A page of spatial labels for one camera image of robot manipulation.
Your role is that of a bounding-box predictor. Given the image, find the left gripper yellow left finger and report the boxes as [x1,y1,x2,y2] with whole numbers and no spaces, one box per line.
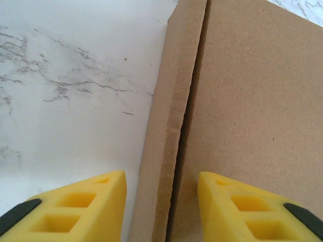
[0,169,127,242]

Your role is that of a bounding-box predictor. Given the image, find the brown cardboard box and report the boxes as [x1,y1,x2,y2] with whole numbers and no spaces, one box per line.
[127,0,323,242]

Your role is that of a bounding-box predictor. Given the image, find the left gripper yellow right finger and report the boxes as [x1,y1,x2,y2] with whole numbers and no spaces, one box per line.
[197,171,323,242]

